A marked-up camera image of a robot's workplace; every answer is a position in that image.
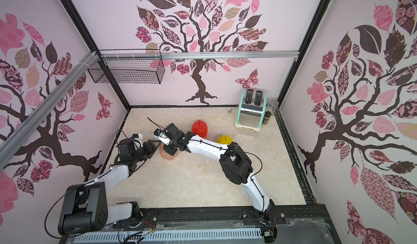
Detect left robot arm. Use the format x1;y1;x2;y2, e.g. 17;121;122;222
58;138;161;236

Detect glass jar behind toaster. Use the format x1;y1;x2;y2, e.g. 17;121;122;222
262;98;279;126

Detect white slotted cable duct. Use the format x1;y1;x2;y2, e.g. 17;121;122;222
70;228;263;244

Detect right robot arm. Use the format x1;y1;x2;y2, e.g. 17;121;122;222
154;123;275;224

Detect mint chrome toaster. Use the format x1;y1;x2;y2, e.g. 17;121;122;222
234;89;267;132

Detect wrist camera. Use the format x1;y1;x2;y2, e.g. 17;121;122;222
117;134;143;156
154;128;170;145

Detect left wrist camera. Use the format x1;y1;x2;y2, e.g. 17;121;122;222
117;134;143;156

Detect aluminium rail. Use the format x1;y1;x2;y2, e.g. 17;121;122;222
100;50;300;60
1;51;98;169

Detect red piggy bank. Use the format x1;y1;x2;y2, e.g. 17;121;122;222
192;120;208;138

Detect left aluminium rail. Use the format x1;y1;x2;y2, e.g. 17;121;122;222
1;51;98;169

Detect yellow piggy bank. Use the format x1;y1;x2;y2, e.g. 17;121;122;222
217;135;232;145

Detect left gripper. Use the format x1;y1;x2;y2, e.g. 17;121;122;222
134;139;164;163

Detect black wire basket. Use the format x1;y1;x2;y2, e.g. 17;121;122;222
88;48;165;84

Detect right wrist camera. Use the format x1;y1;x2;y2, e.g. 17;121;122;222
154;128;170;145

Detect peach piggy bank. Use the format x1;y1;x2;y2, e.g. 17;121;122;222
159;144;178;160

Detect back aluminium rail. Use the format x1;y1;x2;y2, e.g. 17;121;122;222
100;50;300;60

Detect black base frame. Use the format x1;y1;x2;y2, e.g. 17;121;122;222
60;204;340;244

